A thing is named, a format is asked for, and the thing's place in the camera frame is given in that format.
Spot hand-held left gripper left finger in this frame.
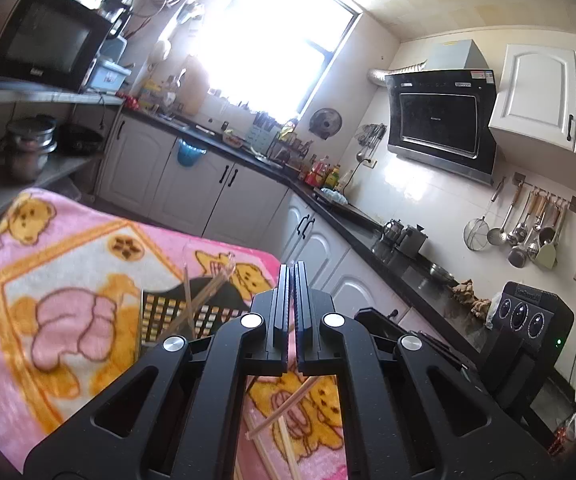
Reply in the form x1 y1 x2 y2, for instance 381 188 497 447
24 262 291 480

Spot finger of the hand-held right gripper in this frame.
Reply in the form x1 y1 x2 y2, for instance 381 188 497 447
354 306 413 343
410 329 476 378

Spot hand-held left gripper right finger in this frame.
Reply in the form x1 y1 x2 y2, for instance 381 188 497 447
293 261 554 480

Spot grey-green plastic utensil holder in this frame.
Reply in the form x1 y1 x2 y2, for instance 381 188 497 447
138 272 279 361

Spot cluster of hanging steel utensils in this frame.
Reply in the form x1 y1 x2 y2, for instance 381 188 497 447
355 124 387 162

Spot pile of ginger roots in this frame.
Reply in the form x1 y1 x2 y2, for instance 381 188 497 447
450 279 491 318

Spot steel bowl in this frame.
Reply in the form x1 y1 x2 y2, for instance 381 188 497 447
428 262 459 285

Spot large steel spoon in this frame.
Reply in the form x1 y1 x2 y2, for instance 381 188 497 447
507 195 536 268

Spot grey-green kettle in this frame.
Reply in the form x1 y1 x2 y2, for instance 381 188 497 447
399 224 429 260

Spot pale spatula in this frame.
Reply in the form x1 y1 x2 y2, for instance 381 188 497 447
530 200 568 271

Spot small steel teapot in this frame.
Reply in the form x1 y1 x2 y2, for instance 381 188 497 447
382 218 403 247

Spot black kitchen countertop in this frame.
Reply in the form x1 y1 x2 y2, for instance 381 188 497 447
120 100 499 356

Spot black gas stove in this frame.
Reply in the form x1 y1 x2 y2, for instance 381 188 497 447
315 187 383 228

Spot steel mesh skimmer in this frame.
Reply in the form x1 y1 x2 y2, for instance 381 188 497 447
464 178 508 252

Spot group of condiment bottles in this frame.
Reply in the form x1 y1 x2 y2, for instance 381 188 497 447
303 155 353 193

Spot white base cabinets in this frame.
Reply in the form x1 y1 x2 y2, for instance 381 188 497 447
95 110 489 353

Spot dark spice rack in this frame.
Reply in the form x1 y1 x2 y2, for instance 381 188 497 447
268 130 313 171

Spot pale green knife holder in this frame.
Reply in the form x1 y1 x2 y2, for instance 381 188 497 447
245 112 281 153

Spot black range hood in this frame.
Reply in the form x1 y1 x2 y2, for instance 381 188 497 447
384 39 498 186

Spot pink bear printed blanket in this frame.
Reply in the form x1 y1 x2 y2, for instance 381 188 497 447
0 187 349 480

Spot wooden cutting board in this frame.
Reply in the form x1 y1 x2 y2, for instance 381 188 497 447
180 55 209 116

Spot white upper cabinets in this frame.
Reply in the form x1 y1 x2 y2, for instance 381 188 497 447
488 44 576 168

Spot black wok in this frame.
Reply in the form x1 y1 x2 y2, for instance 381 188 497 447
58 122 104 156

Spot kitchen window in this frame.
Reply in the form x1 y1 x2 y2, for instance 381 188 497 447
188 0 361 126

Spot blue plastic box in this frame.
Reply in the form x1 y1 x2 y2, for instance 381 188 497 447
84 57 132 92

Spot steel pot with lid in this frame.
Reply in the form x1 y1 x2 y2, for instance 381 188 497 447
0 116 58 183

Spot steel shelf rack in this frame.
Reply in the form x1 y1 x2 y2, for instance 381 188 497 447
0 85 126 233

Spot black microwave oven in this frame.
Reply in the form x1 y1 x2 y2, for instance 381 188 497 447
0 0 113 93

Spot wall utensil rail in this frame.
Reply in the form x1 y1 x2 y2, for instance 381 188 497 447
513 172 576 215

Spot small wall fan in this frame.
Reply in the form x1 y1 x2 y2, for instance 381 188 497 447
309 107 343 140

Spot aluminium exhaust duct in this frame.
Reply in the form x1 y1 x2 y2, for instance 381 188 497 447
366 60 429 89

